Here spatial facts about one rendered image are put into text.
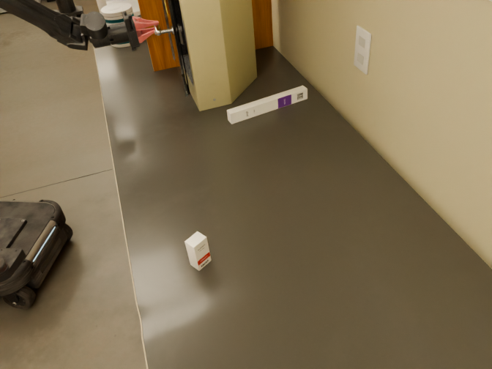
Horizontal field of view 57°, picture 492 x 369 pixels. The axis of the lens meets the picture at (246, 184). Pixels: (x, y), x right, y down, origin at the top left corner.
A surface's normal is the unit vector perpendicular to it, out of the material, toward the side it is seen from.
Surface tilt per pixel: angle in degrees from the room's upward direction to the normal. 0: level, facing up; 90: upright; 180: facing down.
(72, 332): 0
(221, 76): 90
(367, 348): 0
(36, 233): 0
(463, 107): 90
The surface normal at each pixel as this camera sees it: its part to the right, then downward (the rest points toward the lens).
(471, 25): -0.95, 0.26
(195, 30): 0.31, 0.59
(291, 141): -0.08, -0.76
